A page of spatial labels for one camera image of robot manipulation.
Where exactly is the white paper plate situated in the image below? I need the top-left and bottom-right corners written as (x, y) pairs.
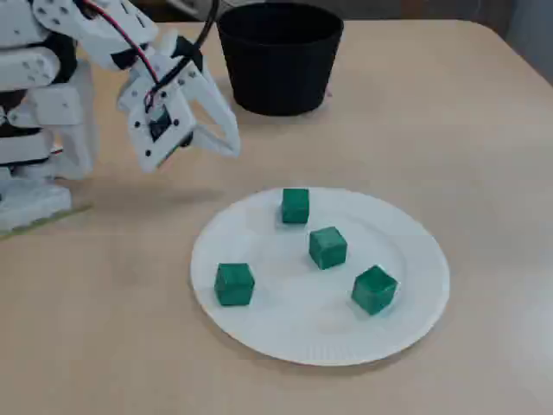
top-left (189, 186), bottom-right (451, 367)

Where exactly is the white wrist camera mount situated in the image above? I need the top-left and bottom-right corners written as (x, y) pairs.
top-left (117, 75), bottom-right (196, 174)

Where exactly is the green base plate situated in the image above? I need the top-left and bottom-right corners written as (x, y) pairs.
top-left (0, 202), bottom-right (95, 239)

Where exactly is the red white servo wire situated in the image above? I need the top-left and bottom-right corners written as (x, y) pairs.
top-left (81, 0), bottom-right (161, 109)

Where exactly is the green block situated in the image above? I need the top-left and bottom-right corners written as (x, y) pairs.
top-left (213, 262), bottom-right (256, 308)
top-left (280, 187), bottom-right (311, 225)
top-left (308, 226), bottom-right (348, 271)
top-left (350, 265), bottom-right (399, 316)

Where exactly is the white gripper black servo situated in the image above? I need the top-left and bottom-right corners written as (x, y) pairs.
top-left (149, 34), bottom-right (241, 157)

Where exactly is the black pot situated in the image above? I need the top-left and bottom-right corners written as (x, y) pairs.
top-left (215, 3), bottom-right (346, 117)

